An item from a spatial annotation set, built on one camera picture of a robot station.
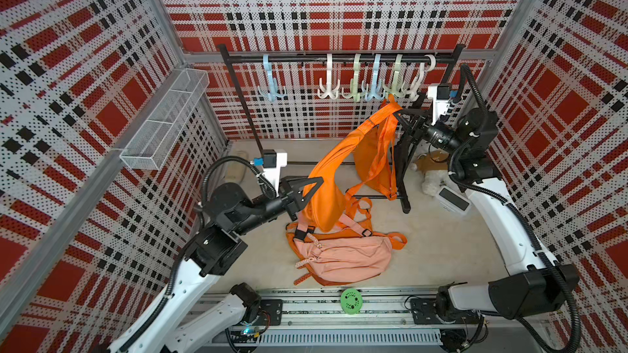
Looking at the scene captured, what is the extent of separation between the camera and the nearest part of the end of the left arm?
0.47 metres

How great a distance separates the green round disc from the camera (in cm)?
72

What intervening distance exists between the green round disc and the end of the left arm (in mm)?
405
